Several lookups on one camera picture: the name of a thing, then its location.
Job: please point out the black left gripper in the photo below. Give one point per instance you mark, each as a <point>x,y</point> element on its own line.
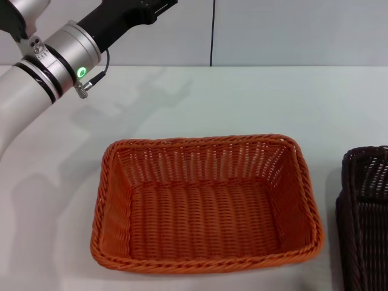
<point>121,15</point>

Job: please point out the dark brown woven basket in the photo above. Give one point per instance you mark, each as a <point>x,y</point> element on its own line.
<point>363,227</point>

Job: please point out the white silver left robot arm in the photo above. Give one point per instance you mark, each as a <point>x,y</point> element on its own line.
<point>21,91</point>

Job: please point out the orange woven wicker basket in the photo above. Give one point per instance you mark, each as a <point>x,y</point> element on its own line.
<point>197,212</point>

